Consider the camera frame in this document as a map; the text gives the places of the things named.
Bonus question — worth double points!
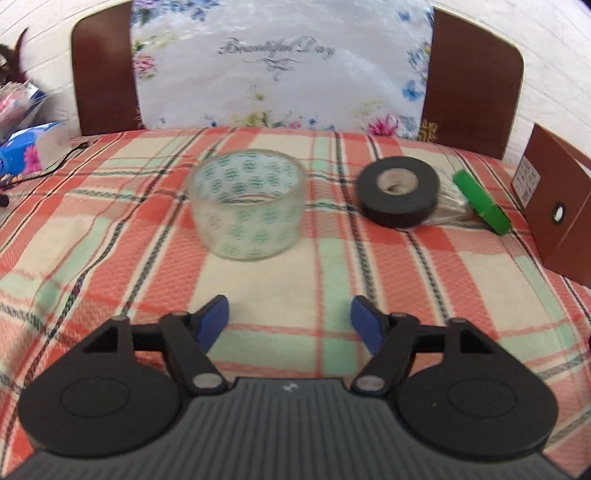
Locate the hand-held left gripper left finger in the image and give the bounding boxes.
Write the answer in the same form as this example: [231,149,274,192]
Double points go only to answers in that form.
[83,295,230,395]

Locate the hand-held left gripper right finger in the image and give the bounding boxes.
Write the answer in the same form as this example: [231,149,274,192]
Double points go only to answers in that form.
[349,295,497,395]

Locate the clear tape roll green print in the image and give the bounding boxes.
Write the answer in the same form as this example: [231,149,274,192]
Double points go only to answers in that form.
[186,148,307,262]

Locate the black tape roll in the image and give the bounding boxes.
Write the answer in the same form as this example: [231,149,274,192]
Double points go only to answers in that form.
[357,158,439,229]

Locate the plastic packet with green header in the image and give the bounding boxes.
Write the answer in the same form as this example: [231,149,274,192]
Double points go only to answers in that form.
[422,169,512,236]

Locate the brown cardboard box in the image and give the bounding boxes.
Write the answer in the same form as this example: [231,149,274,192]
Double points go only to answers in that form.
[510,122,591,282]

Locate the plaid blanket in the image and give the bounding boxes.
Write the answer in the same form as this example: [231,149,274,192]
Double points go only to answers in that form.
[0,126,591,467]

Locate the blue floral packet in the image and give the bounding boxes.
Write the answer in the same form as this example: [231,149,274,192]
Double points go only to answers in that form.
[0,121,66,180]

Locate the white floral plastic bag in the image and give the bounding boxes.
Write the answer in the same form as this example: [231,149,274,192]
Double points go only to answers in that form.
[130,0,435,140]

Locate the clear plastic packaging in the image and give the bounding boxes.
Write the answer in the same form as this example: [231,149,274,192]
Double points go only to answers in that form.
[0,78,48,141]

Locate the dark feathers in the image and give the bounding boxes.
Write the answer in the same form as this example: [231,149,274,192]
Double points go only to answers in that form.
[0,27,29,86]

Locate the black cable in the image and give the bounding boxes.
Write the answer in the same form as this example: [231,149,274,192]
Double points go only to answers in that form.
[0,142,89,195]

